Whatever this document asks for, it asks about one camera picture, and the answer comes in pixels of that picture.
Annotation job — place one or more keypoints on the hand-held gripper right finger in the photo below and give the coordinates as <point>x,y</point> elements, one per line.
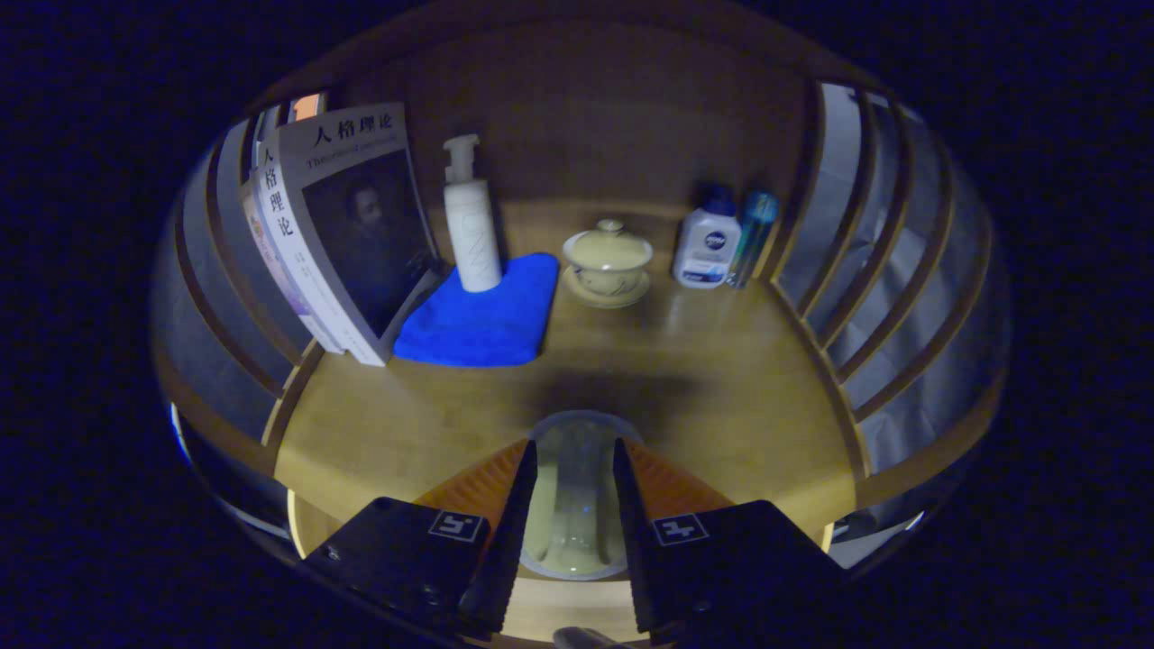
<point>721,568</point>

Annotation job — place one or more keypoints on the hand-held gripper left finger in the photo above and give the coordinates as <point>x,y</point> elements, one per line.
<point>406,559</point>

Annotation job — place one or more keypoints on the wooden countertop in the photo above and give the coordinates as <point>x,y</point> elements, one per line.
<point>721,388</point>

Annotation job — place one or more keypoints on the wooden cabinet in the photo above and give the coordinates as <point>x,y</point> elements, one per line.
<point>586,117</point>

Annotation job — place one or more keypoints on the blue folded cloth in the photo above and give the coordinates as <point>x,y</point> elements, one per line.
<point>487,315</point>

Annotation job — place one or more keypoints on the thin white book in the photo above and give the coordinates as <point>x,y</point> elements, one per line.
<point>302,315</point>

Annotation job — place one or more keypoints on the white lotion bottle blue cap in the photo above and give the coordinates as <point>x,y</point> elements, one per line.
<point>706,248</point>

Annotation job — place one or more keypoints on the beige lidded teacup with saucer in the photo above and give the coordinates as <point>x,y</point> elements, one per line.
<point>606,261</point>

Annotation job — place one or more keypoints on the white book with portrait cover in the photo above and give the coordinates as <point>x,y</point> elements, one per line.
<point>361,234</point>

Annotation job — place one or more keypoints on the white pump bottle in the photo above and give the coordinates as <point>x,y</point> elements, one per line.
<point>473,234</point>

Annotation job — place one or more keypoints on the slim teal bottle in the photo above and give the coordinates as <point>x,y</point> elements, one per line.
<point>755,230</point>

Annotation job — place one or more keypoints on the thin lilac book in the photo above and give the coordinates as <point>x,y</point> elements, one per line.
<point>261,242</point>

